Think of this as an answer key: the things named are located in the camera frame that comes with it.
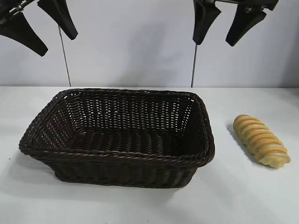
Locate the dark brown woven basket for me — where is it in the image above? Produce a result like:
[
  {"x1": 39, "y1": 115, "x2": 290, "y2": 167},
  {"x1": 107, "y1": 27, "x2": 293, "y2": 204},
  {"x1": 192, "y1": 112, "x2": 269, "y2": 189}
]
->
[{"x1": 18, "y1": 88, "x2": 215, "y2": 189}]

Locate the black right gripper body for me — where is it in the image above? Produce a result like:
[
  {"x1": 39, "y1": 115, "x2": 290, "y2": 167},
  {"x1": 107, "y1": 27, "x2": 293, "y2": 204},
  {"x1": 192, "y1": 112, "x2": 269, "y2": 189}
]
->
[{"x1": 211, "y1": 0, "x2": 280, "y2": 11}]

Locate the long twisted bread loaf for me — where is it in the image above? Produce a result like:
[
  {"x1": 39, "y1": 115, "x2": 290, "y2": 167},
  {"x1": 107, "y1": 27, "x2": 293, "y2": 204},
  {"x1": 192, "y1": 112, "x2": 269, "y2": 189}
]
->
[{"x1": 233, "y1": 114, "x2": 292, "y2": 169}]

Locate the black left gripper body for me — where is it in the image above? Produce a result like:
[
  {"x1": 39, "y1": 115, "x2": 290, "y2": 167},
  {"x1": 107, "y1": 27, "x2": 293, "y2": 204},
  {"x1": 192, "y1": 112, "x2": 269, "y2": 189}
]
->
[{"x1": 0, "y1": 0, "x2": 43, "y2": 27}]

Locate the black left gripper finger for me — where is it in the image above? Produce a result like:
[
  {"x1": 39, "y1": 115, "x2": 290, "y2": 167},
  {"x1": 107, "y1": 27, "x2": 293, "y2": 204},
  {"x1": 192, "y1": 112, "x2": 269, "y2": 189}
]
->
[
  {"x1": 37, "y1": 0, "x2": 79, "y2": 41},
  {"x1": 0, "y1": 10, "x2": 49, "y2": 57}
]

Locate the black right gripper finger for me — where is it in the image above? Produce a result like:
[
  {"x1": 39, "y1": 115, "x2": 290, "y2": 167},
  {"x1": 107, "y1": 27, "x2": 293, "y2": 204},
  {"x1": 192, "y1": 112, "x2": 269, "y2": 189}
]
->
[
  {"x1": 225, "y1": 4, "x2": 268, "y2": 47},
  {"x1": 192, "y1": 0, "x2": 222, "y2": 45}
]

